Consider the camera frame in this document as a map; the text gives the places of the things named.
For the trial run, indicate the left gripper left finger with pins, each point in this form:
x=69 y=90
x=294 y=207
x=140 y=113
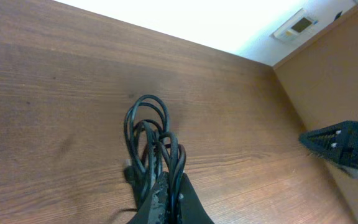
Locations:
x=155 y=207

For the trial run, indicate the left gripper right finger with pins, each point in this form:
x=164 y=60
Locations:
x=188 y=207

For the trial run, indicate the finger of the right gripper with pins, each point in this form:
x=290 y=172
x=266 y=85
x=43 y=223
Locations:
x=337 y=144

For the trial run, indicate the white wall thermostat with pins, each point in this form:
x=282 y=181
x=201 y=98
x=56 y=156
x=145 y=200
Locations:
x=299 y=23

